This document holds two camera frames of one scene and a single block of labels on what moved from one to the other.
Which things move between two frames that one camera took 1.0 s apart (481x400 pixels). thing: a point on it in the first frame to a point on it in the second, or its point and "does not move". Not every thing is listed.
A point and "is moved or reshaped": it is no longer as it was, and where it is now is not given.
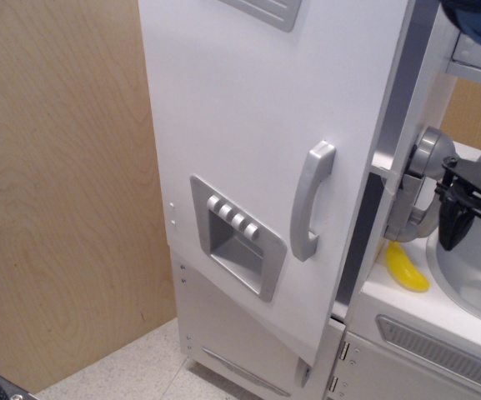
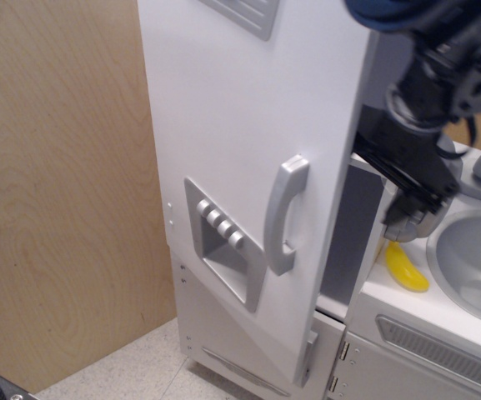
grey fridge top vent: (279, 13) to (257, 17)
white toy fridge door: (270, 117) is moved or reshaped
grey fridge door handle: (318, 167) to (291, 179)
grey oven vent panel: (443, 353) does not move
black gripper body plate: (480, 188) to (416, 159)
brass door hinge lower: (333, 384) does not move
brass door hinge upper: (344, 350) does not move
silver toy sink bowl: (473, 279) does not move
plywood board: (71, 247) does not move
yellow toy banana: (405, 273) does not move
